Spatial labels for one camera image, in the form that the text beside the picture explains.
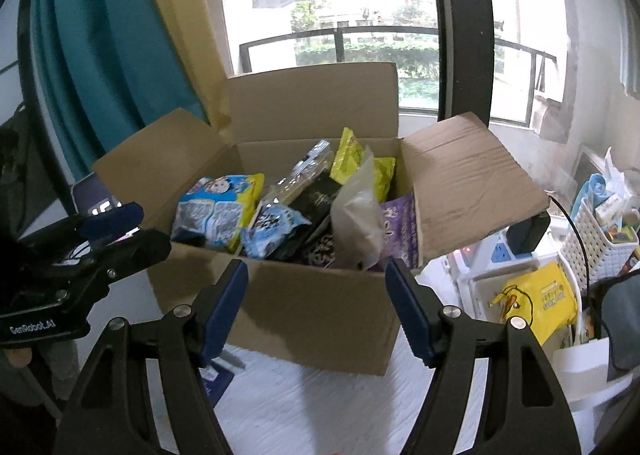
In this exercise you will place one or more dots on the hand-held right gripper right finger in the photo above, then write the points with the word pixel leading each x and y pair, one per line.
pixel 407 310

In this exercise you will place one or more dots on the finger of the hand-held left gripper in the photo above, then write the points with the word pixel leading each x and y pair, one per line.
pixel 140 250
pixel 115 220

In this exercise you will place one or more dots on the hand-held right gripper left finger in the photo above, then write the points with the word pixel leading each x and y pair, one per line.
pixel 225 310

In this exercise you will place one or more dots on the purple snack packet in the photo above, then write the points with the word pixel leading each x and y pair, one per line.
pixel 400 230

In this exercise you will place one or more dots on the blue yellow seaweed packet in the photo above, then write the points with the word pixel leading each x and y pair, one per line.
pixel 215 215

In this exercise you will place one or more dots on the cardboard box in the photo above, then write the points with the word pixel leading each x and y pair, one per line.
pixel 310 315

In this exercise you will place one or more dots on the light blue snack packet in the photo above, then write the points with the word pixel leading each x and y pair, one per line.
pixel 272 230

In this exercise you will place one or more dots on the clear white plastic bag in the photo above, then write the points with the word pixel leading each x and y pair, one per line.
pixel 357 220

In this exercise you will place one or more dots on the yellow black snack packet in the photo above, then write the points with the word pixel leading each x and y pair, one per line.
pixel 312 215

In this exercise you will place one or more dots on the yellow green snack packet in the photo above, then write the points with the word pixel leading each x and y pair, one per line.
pixel 350 155

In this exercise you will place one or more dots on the tablet with clock display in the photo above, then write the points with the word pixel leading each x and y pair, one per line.
pixel 92 195

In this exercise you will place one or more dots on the small blue packet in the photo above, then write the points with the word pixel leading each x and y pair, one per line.
pixel 217 385

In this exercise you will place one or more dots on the white power strip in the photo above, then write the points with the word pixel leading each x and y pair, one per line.
pixel 492 255

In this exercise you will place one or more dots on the yellow duck bag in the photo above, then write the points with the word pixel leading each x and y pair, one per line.
pixel 537 300

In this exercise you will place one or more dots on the black power adapter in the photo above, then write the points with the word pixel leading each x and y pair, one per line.
pixel 530 234

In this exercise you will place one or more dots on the teal curtain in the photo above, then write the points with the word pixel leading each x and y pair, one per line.
pixel 100 45

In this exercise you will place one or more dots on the white square device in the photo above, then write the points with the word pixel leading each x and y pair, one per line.
pixel 580 370

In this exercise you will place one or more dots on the white plastic basket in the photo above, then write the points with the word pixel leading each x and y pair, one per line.
pixel 585 250

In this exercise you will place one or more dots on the yellow curtain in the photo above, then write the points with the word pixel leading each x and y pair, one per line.
pixel 185 25

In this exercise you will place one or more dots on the grey bag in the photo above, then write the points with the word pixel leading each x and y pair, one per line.
pixel 622 325

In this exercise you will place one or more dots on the white paper bag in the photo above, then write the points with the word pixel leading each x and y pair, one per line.
pixel 615 175

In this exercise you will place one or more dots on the black balcony railing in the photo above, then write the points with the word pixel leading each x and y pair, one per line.
pixel 380 31

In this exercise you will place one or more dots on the black window frame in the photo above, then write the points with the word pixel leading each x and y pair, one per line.
pixel 462 25

